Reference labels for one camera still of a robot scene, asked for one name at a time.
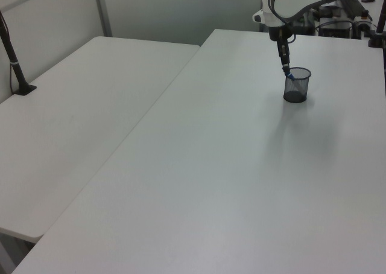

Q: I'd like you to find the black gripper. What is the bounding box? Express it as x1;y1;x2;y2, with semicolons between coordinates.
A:
268;26;291;71

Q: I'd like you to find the blue capped white marker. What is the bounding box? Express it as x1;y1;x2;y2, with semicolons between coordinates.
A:
282;65;303;93

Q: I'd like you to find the black mesh pen cup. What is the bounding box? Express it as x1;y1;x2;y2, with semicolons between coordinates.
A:
283;67;312;104

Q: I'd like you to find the dark background lab equipment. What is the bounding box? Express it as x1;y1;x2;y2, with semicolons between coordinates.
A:
297;0;376;40

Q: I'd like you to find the white side table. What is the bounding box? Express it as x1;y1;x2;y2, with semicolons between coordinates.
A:
0;36;201;244

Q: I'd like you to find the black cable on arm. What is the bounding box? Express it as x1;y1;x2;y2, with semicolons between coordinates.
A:
267;0;297;43

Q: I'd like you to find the black camera pole with clamp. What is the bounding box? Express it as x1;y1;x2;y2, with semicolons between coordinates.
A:
0;10;37;96
367;1;386;48

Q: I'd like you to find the grey metal partition post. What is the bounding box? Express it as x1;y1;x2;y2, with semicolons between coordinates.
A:
92;0;113;38

